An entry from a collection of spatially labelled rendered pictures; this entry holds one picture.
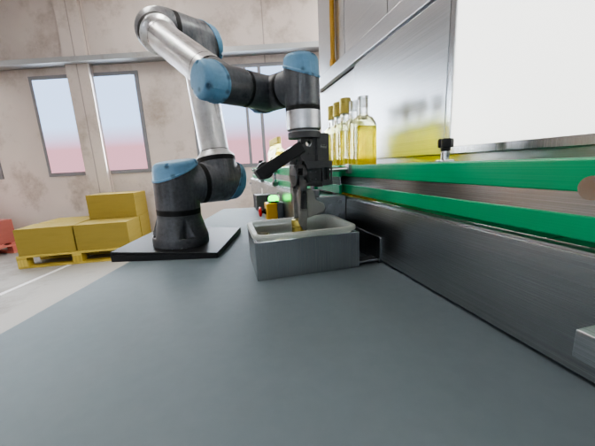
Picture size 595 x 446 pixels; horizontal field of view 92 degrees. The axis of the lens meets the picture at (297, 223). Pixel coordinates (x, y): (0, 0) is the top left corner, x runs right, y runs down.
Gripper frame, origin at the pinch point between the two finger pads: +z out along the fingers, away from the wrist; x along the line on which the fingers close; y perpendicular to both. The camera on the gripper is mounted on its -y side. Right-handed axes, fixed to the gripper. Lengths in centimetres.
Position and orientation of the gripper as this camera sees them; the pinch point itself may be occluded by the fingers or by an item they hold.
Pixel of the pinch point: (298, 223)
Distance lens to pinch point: 66.0
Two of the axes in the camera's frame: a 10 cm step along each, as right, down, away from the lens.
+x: -2.4, -1.9, 9.5
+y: 9.7, -0.9, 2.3
